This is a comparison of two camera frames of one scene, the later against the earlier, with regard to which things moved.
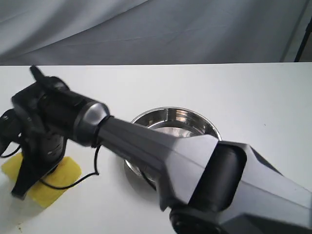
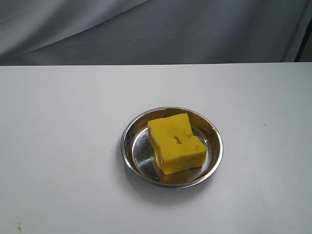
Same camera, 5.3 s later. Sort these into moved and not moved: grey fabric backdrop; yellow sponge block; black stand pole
Moved: yellow sponge block
Not moved: grey fabric backdrop; black stand pole
